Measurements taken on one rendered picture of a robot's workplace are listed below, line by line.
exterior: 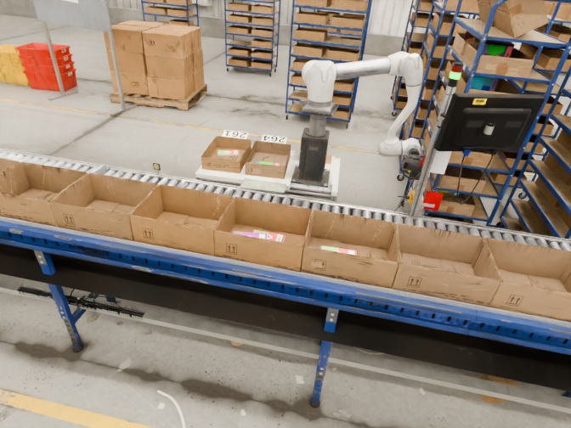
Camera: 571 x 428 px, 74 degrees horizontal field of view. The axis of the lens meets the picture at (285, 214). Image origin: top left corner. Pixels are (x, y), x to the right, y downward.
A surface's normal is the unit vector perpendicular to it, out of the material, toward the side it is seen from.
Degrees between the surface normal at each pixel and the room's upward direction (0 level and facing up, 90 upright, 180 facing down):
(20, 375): 0
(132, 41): 90
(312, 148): 90
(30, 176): 90
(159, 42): 91
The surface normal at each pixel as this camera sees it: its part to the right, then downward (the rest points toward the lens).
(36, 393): 0.07, -0.83
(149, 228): -0.21, 0.55
